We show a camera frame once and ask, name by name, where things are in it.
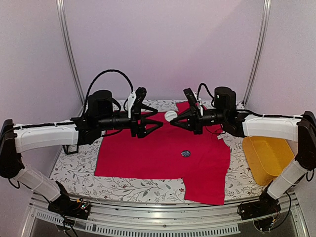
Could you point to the round orange painted brooch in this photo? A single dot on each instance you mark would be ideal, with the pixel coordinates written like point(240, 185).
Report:
point(170, 115)

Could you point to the left aluminium frame post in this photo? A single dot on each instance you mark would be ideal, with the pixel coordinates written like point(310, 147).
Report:
point(68, 48)

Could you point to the brooch box with blue brooch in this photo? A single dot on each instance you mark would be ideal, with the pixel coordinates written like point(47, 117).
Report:
point(70, 149)

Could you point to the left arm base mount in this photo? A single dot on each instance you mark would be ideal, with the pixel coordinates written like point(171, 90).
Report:
point(72, 208)

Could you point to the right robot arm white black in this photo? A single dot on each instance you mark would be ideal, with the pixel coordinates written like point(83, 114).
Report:
point(245, 123)

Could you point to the round blue painted brooch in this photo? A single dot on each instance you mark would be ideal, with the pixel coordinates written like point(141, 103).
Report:
point(185, 153)

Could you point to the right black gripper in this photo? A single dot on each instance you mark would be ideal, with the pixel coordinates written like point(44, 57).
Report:
point(196, 126)

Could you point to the aluminium frame post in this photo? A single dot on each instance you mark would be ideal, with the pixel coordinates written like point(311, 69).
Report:
point(259, 48)
point(68, 48)

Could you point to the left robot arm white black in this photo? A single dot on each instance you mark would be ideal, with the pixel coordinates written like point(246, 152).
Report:
point(99, 118)

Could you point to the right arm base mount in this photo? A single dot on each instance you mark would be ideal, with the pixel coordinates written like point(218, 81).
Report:
point(253, 209)

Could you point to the floral patterned table mat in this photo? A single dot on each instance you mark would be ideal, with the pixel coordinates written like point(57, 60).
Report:
point(76, 173)

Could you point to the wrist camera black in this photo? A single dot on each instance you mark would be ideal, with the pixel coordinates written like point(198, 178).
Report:
point(133, 103)
point(193, 101)

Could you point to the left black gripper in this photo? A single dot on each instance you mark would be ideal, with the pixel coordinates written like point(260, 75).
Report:
point(139, 129)

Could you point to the right aluminium frame post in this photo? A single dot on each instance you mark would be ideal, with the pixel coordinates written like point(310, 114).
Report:
point(259, 48)

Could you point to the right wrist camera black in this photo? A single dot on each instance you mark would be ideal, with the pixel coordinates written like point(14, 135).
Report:
point(193, 101)

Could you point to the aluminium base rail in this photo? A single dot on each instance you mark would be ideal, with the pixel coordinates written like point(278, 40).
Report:
point(110, 218)

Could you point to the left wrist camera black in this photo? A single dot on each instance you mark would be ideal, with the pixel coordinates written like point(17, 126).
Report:
point(133, 103)

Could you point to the yellow plastic basket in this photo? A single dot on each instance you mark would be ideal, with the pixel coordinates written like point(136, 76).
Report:
point(266, 157)

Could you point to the red polo shirt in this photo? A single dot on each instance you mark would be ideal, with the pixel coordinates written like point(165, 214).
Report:
point(158, 156)

